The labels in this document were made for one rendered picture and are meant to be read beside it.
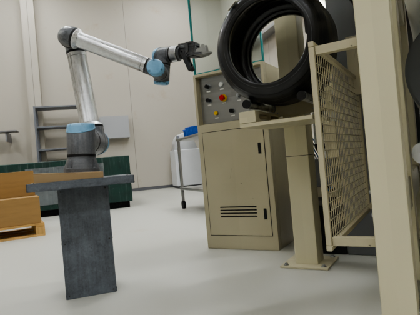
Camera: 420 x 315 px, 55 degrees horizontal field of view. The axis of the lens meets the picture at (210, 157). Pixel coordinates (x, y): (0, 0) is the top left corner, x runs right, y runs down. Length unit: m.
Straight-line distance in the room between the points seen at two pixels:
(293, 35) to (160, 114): 9.18
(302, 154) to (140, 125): 9.17
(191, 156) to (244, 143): 7.74
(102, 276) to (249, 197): 1.12
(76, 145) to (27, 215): 2.54
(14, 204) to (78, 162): 2.53
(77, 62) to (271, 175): 1.39
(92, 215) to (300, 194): 1.13
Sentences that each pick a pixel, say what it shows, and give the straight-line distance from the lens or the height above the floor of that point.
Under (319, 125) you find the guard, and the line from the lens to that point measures 1.38.
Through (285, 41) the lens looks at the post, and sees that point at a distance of 2.40.
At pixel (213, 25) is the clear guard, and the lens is 3.02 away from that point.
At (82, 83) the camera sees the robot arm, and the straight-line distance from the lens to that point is 2.48.
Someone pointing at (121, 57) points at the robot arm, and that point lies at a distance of 2.31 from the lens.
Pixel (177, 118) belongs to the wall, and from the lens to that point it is 11.45.
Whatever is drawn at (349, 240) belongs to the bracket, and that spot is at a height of 0.34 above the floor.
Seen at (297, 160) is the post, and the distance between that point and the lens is 2.31.
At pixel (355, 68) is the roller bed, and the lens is 2.20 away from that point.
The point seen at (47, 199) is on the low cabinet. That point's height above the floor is 0.27.
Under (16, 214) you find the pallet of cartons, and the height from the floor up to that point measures 0.26.
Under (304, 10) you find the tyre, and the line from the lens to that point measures 1.98.
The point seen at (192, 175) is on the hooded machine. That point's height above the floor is 0.31.
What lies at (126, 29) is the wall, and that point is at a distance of 11.80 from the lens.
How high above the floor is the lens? 0.63
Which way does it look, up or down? 1 degrees up
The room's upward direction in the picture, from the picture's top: 5 degrees counter-clockwise
